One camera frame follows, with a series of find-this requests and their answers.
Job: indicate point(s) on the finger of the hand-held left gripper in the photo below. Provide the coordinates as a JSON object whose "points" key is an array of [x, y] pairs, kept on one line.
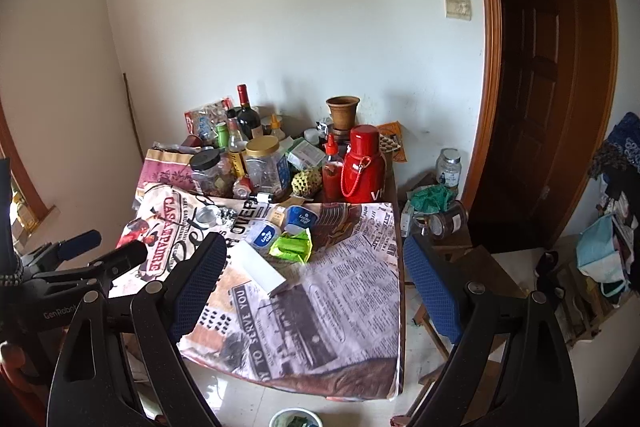
{"points": [[80, 243], [125, 255]]}

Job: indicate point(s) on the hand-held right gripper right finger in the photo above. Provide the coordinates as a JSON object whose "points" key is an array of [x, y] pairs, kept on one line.
{"points": [[430, 287]]}

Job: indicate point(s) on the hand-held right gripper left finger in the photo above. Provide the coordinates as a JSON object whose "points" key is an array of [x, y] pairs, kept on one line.
{"points": [[200, 277]]}

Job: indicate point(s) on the small round metal dish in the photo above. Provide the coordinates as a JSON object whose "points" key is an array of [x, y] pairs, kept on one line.
{"points": [[206, 217]]}

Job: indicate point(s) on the long white box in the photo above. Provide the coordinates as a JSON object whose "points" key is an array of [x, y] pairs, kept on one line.
{"points": [[262, 269]]}

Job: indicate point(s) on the silver foil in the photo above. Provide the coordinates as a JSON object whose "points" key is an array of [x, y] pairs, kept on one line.
{"points": [[230, 218]]}

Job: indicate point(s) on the blue label white cup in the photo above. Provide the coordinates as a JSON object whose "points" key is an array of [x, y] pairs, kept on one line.
{"points": [[265, 237], [305, 217]]}

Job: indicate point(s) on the green plastic packet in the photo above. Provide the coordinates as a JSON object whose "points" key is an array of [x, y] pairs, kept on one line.
{"points": [[292, 247]]}

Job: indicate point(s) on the white round bin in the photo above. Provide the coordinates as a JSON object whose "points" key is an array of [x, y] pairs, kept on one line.
{"points": [[295, 418]]}

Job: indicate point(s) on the wooden chair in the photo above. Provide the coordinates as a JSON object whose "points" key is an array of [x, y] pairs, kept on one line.
{"points": [[480, 262]]}

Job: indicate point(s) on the red plastic object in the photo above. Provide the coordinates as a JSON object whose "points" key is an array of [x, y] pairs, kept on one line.
{"points": [[10, 372]]}

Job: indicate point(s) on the green plastic bag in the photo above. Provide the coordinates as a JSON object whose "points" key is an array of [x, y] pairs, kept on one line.
{"points": [[432, 199]]}

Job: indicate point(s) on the newspaper print tablecloth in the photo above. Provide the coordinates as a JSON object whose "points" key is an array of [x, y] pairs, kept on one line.
{"points": [[340, 287]]}

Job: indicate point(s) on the pink patterned woven bag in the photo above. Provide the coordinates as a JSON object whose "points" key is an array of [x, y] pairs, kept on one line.
{"points": [[165, 167]]}

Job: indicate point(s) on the small jar red lid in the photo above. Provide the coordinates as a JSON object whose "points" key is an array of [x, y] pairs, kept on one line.
{"points": [[242, 187]]}

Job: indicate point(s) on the cream small box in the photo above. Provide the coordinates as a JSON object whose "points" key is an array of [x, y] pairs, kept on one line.
{"points": [[281, 213]]}

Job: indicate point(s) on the plastic jar black lid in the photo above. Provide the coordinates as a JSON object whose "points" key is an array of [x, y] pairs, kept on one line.
{"points": [[207, 172]]}

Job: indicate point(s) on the black shoe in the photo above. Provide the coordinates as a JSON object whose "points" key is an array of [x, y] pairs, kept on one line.
{"points": [[547, 264]]}

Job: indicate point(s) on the glass jar white lid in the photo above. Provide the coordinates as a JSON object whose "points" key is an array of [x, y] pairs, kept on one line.
{"points": [[448, 167]]}

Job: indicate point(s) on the plastic jar gold lid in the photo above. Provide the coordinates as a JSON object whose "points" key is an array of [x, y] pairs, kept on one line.
{"points": [[262, 167]]}

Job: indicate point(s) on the red round lid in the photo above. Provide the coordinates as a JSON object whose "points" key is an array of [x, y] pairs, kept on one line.
{"points": [[192, 141]]}

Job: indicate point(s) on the clear glass bottle dark cap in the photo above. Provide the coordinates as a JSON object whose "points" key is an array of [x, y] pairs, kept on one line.
{"points": [[234, 147]]}

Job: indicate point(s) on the red thermos flask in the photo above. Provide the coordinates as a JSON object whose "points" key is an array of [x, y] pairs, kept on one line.
{"points": [[362, 167]]}

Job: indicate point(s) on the green custard apple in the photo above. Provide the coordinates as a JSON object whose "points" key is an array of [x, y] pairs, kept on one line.
{"points": [[305, 182]]}

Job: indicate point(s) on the green cap bottle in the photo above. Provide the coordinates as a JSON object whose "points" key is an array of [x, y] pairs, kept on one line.
{"points": [[221, 134]]}

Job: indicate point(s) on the wooden crate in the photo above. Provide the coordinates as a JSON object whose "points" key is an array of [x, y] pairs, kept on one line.
{"points": [[580, 302]]}

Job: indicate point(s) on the red sauce bottle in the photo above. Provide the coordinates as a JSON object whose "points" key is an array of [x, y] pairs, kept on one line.
{"points": [[331, 172]]}

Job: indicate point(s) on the orange snack packet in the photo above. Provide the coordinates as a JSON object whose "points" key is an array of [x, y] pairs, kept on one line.
{"points": [[392, 139]]}

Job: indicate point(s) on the clear snack bag red border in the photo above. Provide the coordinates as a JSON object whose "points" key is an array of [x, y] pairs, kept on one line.
{"points": [[207, 117]]}

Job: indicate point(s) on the white green carton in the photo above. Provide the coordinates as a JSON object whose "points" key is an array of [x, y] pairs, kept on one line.
{"points": [[305, 152]]}

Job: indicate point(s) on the yellow cap squeeze bottle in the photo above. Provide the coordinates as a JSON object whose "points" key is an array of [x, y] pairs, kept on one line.
{"points": [[275, 124]]}

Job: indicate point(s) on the dark wine bottle red cap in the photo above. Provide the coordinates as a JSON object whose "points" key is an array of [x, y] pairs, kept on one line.
{"points": [[245, 112]]}

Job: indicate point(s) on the light blue bag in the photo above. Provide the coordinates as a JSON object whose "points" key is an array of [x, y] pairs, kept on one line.
{"points": [[600, 252]]}

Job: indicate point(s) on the brown clay pot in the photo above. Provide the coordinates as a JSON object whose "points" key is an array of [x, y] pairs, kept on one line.
{"points": [[342, 112]]}

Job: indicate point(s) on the dark clothing pile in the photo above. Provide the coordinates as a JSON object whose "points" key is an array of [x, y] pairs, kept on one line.
{"points": [[620, 157]]}

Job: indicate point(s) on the dark wooden door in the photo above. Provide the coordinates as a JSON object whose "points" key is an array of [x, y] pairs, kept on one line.
{"points": [[545, 82]]}

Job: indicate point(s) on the wooden window frame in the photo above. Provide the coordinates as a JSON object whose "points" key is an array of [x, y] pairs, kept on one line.
{"points": [[25, 187]]}

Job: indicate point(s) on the beige light switch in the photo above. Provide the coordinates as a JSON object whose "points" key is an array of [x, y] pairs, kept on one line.
{"points": [[457, 6]]}

